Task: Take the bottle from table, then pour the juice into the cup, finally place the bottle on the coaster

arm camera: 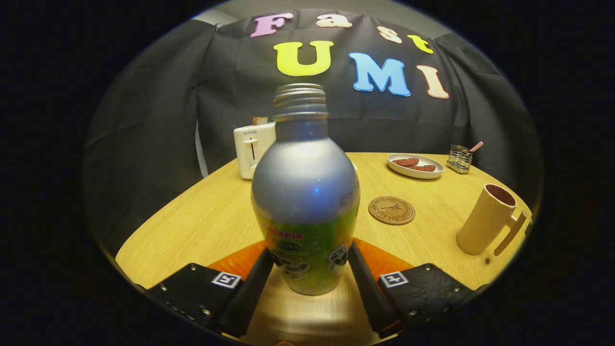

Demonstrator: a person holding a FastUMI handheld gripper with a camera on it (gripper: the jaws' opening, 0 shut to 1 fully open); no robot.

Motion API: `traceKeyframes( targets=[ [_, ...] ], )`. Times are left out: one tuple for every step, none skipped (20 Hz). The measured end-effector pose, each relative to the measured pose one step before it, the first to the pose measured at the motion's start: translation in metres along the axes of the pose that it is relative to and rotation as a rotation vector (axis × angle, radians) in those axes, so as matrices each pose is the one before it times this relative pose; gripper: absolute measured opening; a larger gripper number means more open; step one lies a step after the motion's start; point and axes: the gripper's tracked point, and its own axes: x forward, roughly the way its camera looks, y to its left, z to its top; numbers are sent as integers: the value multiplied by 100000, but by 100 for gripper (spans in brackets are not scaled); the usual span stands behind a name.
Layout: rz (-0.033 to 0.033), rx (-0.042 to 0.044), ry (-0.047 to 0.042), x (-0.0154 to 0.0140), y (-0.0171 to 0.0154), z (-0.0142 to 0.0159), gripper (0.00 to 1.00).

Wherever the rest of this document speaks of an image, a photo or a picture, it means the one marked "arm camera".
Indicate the pink stick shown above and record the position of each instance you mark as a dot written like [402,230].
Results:
[476,146]

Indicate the silver green juice bottle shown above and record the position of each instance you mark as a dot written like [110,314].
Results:
[305,182]

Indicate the brown meat piece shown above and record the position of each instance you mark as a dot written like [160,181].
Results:
[423,168]
[406,162]

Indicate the wooden table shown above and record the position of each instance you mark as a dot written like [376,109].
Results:
[202,226]

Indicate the white toaster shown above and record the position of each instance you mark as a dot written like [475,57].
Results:
[250,154]

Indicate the white oval plate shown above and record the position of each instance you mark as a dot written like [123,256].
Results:
[415,174]

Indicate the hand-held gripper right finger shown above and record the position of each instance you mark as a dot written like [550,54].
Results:
[372,298]

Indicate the toast slice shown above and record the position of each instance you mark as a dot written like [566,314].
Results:
[260,120]

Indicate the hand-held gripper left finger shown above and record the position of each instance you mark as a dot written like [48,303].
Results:
[247,298]

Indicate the round brown coaster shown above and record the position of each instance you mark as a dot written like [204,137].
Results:
[391,210]

